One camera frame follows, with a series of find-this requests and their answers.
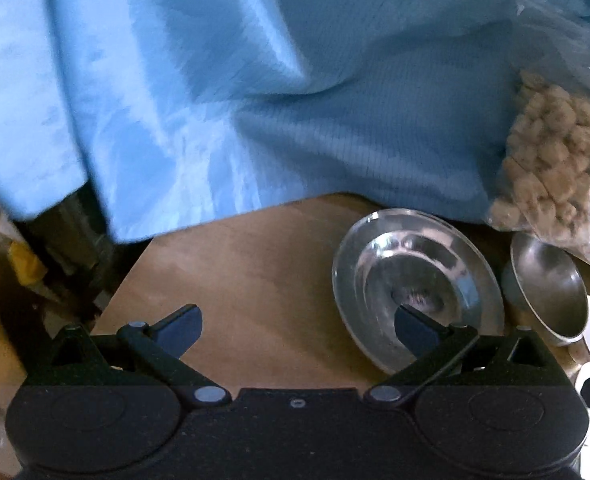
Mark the clear bag of puffed snacks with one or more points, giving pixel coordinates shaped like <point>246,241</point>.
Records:
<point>555,160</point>

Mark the steel plate with sticker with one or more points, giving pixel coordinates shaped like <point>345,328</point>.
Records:
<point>375,270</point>

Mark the steel bowl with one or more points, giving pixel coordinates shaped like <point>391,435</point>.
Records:
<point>545,280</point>

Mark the light blue cloth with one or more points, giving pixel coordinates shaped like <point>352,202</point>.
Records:
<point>255,85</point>

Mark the yellow packet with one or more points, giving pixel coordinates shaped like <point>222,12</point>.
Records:
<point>25,260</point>

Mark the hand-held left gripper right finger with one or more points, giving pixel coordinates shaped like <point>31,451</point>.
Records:
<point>407,325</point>

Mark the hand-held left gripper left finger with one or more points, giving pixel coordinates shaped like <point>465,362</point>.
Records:
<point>187,322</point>

